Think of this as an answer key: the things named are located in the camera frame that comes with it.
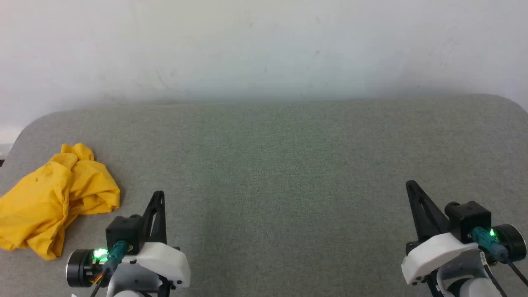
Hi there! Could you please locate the teal right cable connector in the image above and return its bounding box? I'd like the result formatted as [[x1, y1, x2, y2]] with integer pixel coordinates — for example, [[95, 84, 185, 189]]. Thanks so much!
[[471, 227, 509, 261]]

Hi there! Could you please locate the teal cable connector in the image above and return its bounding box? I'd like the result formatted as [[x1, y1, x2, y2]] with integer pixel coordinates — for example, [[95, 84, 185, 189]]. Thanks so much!
[[471, 227, 509, 261], [106, 241, 129, 264]]

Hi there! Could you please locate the grey-green fabric sofa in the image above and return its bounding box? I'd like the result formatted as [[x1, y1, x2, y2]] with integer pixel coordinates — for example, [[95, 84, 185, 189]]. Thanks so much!
[[0, 94, 528, 297]]

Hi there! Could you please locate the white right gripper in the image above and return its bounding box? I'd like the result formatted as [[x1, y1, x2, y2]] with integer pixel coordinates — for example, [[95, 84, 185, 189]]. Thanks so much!
[[401, 180, 480, 286]]

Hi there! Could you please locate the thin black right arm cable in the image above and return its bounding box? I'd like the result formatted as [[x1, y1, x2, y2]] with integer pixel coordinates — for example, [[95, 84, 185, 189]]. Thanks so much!
[[505, 258, 528, 288]]

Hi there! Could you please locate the yellow shirt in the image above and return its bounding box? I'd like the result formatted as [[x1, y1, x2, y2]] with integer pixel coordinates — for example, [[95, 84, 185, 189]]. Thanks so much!
[[0, 143, 121, 261]]

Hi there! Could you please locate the teal left cable connector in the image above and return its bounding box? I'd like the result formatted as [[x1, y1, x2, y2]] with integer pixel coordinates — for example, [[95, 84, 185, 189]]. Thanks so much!
[[106, 241, 129, 264]]

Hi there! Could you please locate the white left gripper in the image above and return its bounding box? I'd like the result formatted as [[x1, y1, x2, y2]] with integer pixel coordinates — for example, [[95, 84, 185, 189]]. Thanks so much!
[[123, 190, 191, 288]]

